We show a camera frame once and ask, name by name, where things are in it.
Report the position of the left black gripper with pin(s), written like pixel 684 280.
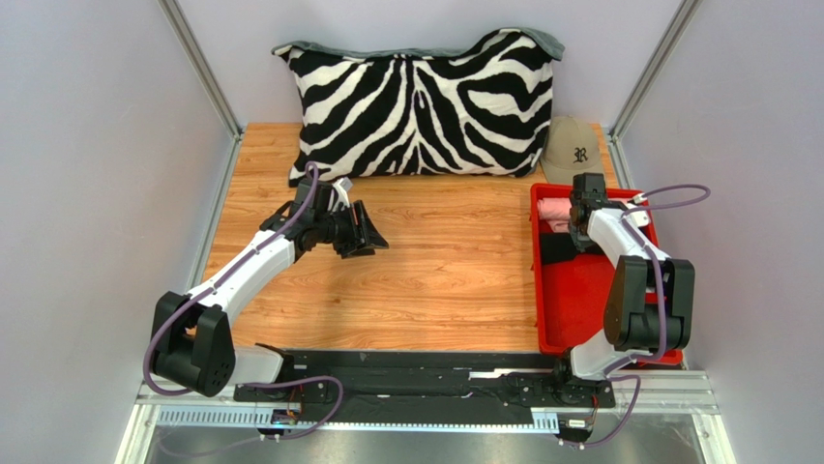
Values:
pixel 364 234

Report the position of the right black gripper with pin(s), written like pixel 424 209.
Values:
pixel 579 222

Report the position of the black t-shirt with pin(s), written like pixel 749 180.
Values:
pixel 563 247

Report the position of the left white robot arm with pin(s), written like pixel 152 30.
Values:
pixel 192 344

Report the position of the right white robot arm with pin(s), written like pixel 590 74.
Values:
pixel 611 229

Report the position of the rolled pink t-shirt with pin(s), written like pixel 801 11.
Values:
pixel 555 211

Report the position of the beige baseball cap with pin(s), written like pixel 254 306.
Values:
pixel 572 148

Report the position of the red plastic tray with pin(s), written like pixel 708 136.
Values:
pixel 593 294

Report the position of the zebra striped pillow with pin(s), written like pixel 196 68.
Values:
pixel 483 110

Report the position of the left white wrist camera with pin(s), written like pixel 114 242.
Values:
pixel 340 199

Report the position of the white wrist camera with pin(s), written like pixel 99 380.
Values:
pixel 340 199
pixel 639 218

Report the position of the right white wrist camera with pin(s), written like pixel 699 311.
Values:
pixel 639 218

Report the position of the right aluminium frame post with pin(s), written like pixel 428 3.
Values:
pixel 672 34

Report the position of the aluminium frame post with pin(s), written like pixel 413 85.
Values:
pixel 672 34
pixel 179 23

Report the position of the left aluminium frame post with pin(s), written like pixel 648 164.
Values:
pixel 179 23

